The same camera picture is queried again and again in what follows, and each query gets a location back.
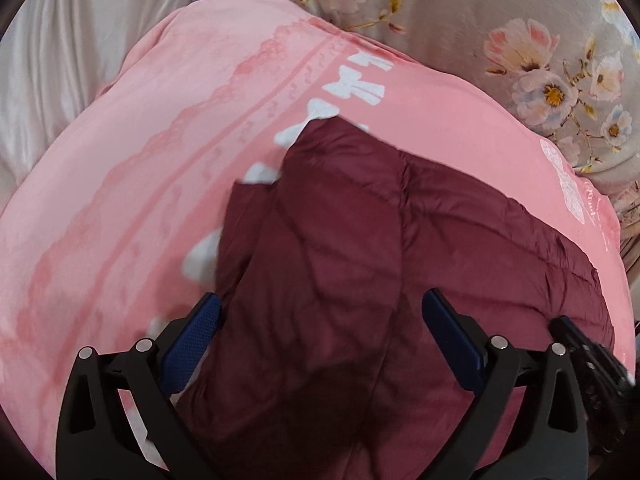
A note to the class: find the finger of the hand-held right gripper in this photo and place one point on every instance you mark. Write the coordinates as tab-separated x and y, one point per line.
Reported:
585	350

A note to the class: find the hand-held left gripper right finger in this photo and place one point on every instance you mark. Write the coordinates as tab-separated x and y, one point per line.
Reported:
450	340

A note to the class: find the pink printed blanket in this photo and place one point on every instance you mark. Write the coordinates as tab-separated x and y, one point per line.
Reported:
125	185

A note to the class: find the maroon puffer jacket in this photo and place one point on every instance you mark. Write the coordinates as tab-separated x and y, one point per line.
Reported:
325	285

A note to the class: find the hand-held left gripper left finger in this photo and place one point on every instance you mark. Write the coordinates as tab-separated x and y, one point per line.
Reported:
197	335

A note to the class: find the grey floral quilt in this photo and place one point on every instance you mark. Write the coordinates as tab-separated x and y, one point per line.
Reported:
475	10

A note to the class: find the white satin sheet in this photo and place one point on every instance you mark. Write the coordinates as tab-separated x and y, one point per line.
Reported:
60	60

